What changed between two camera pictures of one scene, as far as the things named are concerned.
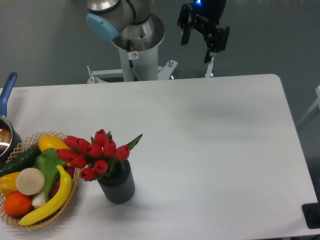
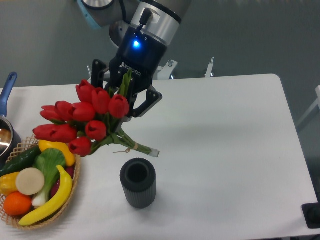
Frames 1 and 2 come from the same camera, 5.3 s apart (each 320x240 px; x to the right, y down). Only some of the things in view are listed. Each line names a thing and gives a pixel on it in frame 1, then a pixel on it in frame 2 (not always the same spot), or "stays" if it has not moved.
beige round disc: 30,181 stays
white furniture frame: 317,90 stays
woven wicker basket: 13,221 stays
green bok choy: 49,162 stays
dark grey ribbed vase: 119,186 to 138,176
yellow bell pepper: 8,183 stays
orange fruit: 16,204 stays
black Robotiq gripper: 206,15 to 141,53
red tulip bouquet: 100,155 to 94,119
